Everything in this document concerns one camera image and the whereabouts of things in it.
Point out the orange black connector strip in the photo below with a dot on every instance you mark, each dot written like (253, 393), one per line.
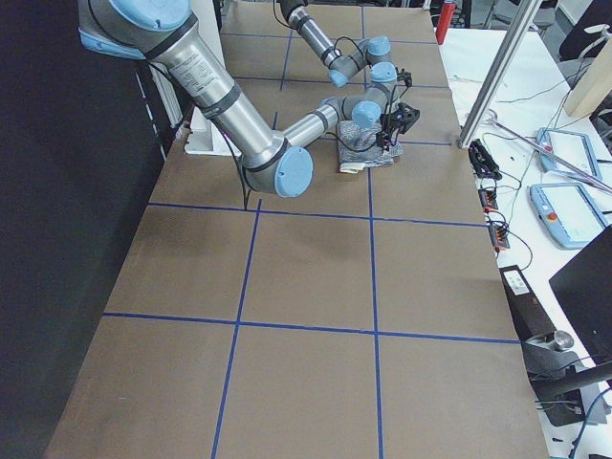
(498, 226)

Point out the metal reacher grabber tool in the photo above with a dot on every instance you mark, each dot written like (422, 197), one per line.
(491, 118)

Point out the black monitor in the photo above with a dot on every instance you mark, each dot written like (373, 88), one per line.
(582, 288)

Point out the blue white striped polo shirt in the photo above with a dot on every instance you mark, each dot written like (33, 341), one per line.
(358, 148)

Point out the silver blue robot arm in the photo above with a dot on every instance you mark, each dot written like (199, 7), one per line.
(373, 52)
(271, 161)

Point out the black handheld tool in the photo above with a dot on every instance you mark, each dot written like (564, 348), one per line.
(482, 162)

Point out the aluminium frame post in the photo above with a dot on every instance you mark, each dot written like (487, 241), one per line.
(503, 58)

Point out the black camera mount with knob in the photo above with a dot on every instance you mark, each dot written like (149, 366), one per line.
(554, 372)

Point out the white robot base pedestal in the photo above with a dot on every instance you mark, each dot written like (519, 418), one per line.
(204, 138)

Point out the black box with label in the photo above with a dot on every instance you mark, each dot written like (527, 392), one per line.
(529, 317)

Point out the far blue teach pendant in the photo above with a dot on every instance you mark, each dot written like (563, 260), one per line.
(573, 147)

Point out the near blue teach pendant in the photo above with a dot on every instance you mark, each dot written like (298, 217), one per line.
(568, 212)

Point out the red cylinder tube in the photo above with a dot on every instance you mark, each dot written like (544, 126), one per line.
(446, 14)

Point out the blue teach pendant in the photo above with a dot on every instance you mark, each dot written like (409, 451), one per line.
(573, 147)
(568, 212)

